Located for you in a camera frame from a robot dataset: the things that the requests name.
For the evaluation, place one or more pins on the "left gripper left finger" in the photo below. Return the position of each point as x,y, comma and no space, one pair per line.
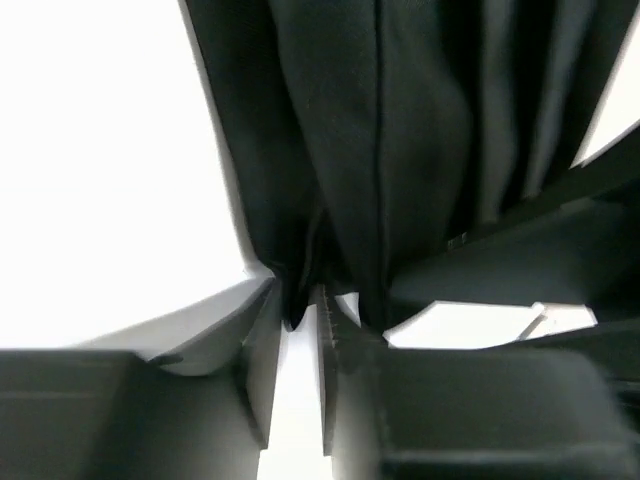
187,395

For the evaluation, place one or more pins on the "black pleated skirt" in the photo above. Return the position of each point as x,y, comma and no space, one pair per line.
364,136

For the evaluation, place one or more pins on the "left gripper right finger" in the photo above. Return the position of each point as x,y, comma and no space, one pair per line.
500,413

